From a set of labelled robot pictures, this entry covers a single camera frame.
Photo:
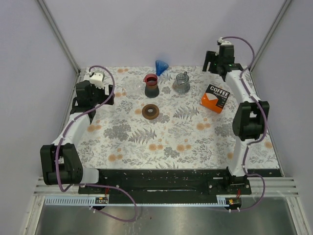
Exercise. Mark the white slotted cable duct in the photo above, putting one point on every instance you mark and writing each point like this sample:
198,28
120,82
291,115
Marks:
93,201

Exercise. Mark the floral patterned table mat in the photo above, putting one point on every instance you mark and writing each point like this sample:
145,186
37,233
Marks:
171,130

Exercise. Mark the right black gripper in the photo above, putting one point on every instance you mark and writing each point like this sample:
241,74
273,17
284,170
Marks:
210,57

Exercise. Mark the blue plastic coffee dripper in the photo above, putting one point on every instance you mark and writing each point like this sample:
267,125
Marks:
161,67

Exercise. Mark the orange coffee filter box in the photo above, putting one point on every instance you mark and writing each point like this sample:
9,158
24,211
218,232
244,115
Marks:
214,98

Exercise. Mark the clear glass cup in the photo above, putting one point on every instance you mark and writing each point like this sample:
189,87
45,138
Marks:
132,86

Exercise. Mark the grey carafe with red rim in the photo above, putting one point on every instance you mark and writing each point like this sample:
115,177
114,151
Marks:
151,89

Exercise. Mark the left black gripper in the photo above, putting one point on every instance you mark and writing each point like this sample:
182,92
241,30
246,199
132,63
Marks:
104,97

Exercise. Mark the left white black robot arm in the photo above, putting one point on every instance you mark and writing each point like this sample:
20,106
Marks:
60,161

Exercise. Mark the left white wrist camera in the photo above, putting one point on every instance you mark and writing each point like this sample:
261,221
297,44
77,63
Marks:
96,78

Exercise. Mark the aluminium frame rail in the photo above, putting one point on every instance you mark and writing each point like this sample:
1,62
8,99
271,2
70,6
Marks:
280,186

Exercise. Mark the clear glass server pitcher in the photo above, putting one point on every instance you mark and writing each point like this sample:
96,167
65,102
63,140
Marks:
181,84

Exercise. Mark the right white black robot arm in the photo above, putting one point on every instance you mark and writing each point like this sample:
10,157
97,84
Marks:
250,122

